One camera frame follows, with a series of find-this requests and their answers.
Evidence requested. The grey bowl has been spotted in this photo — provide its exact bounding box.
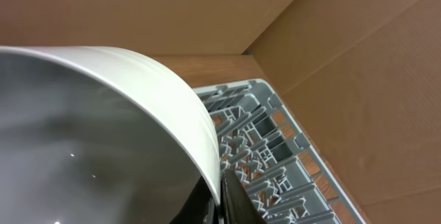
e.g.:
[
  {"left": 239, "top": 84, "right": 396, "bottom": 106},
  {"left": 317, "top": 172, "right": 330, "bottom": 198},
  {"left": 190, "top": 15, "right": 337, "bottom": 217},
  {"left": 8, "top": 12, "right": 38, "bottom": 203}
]
[{"left": 1, "top": 46, "right": 221, "bottom": 223}]

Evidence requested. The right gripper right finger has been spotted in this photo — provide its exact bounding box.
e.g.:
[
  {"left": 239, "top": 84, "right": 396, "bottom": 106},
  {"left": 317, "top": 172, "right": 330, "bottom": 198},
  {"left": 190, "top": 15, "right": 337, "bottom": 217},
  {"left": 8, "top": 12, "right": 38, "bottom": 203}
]
[{"left": 221, "top": 169, "right": 266, "bottom": 224}]

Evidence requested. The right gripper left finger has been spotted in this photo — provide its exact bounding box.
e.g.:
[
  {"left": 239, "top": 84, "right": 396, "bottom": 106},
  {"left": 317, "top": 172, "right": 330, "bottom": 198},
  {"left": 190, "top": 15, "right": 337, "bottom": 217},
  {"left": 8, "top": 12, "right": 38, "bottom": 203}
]
[{"left": 170, "top": 177, "right": 217, "bottom": 224}]

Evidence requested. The grey dishwasher rack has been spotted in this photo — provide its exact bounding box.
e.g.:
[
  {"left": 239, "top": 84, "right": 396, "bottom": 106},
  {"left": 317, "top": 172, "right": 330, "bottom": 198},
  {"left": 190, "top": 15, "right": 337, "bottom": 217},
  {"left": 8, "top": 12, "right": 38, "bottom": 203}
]
[{"left": 194, "top": 79, "right": 366, "bottom": 223}]

